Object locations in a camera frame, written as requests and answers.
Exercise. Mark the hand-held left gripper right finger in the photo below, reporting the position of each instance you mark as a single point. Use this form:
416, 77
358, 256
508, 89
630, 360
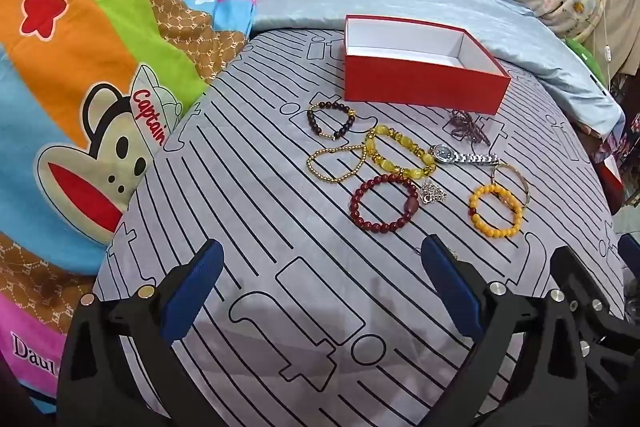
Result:
452, 289

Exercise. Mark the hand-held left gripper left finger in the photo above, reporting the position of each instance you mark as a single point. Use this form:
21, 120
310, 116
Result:
192, 294

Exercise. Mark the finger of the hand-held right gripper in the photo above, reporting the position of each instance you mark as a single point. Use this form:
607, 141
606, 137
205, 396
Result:
582, 287
631, 252

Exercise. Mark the silver wristwatch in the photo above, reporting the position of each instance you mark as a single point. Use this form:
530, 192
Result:
442, 153

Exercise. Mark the red cardboard box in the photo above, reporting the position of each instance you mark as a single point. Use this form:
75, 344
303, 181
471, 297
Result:
415, 82

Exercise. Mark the grey striped bed sheet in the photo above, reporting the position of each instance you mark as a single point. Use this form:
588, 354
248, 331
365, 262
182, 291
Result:
260, 217

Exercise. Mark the thin gold bangle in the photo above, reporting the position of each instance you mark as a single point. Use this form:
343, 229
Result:
526, 187

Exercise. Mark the dark patterned cloth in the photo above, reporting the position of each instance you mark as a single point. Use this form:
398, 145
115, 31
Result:
620, 132

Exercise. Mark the green object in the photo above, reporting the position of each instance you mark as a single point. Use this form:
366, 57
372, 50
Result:
587, 57

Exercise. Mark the cartoon monkey blanket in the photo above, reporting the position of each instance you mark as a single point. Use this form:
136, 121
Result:
75, 57

